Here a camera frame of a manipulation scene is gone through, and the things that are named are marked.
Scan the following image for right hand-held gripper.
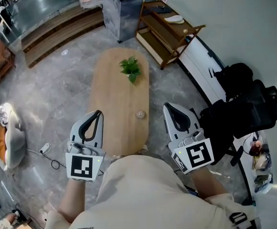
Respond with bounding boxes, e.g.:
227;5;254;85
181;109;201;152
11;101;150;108
162;102;215;175

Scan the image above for wooden steps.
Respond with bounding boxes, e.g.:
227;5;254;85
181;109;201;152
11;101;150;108
21;5;105;69

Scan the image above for person's beige shirt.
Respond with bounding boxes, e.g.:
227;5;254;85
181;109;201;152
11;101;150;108
44;154;261;229

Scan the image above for black office chair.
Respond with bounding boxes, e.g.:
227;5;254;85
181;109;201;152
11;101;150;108
199;79;277;167

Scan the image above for person's right forearm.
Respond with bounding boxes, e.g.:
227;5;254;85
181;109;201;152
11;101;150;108
190;169;228;202

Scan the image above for small green potted plant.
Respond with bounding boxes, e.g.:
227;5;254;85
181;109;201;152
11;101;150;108
118;55;142;84

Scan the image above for black floor cable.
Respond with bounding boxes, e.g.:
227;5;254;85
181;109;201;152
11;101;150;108
49;159;67;170

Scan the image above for white power strip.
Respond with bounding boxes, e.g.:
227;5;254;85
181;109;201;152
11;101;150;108
40;142;52;155

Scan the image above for pile of assorted items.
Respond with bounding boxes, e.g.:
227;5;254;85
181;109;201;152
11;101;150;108
249;137;273;193

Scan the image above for wooden coffee table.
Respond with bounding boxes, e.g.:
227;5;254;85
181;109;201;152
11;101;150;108
86;47;150;157

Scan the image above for black and white patterned pillow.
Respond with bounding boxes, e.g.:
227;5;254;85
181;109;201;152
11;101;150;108
0;105;10;127

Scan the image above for white plate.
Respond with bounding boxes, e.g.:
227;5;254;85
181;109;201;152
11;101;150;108
164;15;185;25

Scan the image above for brown wooden shelf unit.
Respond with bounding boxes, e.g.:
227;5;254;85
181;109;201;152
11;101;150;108
135;0;206;70

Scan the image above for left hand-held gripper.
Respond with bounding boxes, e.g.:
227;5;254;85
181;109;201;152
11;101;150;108
65;110;107;183

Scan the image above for person's left forearm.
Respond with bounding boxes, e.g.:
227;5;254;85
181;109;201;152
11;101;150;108
56;177;87;223

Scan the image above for grey marble cabinet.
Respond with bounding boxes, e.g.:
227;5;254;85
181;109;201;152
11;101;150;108
102;0;158;43

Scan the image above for black backpack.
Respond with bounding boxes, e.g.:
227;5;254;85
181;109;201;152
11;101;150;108
208;62;254;103

